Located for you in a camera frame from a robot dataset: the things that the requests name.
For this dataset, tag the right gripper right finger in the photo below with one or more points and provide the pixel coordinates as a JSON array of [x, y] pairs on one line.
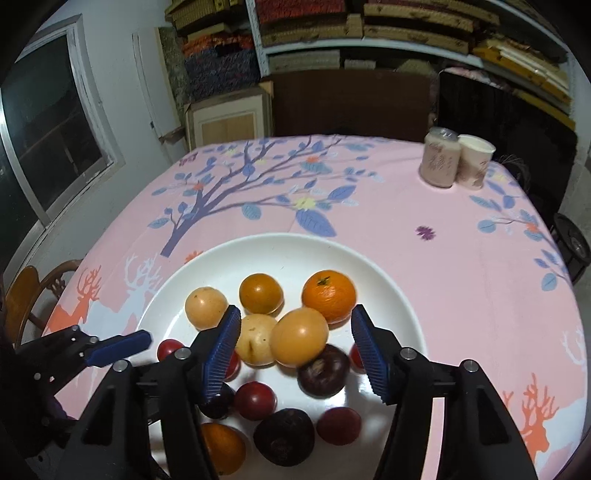
[[480, 438]]

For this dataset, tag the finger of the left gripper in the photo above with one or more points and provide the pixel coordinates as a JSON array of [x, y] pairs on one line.
[[117, 346]]

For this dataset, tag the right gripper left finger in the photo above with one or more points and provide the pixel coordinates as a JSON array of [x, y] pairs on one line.
[[111, 439]]

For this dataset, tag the red cherry tomato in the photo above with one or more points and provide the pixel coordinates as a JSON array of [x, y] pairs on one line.
[[339, 426], [167, 347], [356, 360], [255, 401], [233, 367]]

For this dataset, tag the dark purple plum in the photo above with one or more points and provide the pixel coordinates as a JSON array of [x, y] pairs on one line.
[[221, 404]]

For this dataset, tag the large orange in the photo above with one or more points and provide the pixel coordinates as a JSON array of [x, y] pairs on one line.
[[225, 446]]

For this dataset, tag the yellow round pear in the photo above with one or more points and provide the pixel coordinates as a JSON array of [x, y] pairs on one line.
[[204, 307]]

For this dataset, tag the dark water chestnut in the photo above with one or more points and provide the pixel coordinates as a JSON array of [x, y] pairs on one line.
[[285, 438], [326, 375]]

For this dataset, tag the olive yellow plum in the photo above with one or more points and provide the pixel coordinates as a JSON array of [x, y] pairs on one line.
[[260, 293]]

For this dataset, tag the pale orange round fruit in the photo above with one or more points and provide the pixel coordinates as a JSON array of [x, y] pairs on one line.
[[299, 337]]

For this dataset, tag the small mandarin orange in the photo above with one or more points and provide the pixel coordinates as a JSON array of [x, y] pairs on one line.
[[331, 293]]

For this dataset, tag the pale yellow round fruit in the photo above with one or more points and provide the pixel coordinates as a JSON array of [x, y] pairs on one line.
[[253, 345]]

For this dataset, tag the wooden chair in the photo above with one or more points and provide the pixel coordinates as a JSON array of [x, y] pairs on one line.
[[24, 293]]

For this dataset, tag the white oval plate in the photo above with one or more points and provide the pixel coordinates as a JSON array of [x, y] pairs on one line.
[[291, 259]]

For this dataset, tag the pink deer tablecloth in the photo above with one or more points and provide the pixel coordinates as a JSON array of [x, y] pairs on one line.
[[479, 268]]

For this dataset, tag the black stool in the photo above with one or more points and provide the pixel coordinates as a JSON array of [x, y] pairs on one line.
[[572, 245]]

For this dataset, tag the left window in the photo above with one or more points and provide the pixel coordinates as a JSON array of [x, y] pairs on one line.
[[54, 135]]

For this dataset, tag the framed cardboard panel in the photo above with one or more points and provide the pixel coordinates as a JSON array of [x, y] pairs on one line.
[[239, 115]]

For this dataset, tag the black chair back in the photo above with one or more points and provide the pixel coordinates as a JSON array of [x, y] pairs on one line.
[[536, 148]]

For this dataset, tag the dark brown chair back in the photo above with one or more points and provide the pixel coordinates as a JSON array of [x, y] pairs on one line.
[[371, 103]]

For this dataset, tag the white metal shelf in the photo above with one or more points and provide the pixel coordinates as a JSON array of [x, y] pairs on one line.
[[263, 53]]

